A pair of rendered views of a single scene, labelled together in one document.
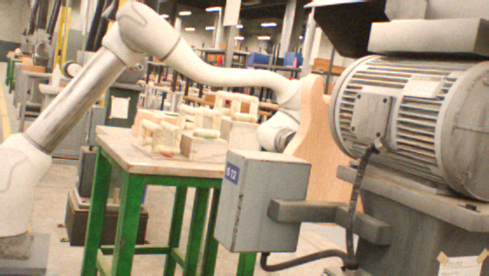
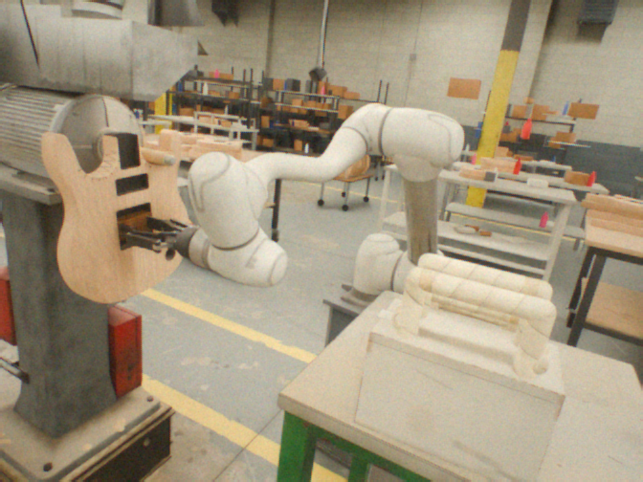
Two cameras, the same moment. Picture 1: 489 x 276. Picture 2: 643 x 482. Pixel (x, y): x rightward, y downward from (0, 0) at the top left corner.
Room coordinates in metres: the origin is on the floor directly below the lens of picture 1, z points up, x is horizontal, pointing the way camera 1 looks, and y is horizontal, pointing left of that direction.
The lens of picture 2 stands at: (2.47, -0.49, 1.42)
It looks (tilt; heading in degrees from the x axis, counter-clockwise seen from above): 18 degrees down; 143
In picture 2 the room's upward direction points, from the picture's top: 7 degrees clockwise
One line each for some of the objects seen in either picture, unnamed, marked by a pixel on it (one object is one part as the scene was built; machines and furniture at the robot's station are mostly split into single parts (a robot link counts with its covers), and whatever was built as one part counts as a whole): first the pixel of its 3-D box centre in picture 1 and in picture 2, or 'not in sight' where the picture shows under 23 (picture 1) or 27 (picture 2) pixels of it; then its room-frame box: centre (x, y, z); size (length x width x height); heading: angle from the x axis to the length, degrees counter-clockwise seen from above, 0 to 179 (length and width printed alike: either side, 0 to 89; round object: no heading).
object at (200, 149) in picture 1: (195, 145); not in sight; (2.07, 0.19, 0.98); 0.27 x 0.16 x 0.09; 31
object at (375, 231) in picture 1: (361, 224); not in sight; (1.00, -0.26, 1.02); 0.13 x 0.04 x 0.04; 27
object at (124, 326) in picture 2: not in sight; (107, 339); (0.92, -0.26, 0.49); 0.25 x 0.12 x 0.37; 27
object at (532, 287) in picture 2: (228, 96); (481, 275); (2.13, 0.09, 1.20); 0.20 x 0.03 x 0.03; 30
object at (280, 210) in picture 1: (312, 211); not in sight; (1.04, -0.17, 1.02); 0.19 x 0.04 x 0.04; 117
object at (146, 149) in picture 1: (158, 151); not in sight; (1.99, 0.33, 0.94); 0.27 x 0.15 x 0.01; 31
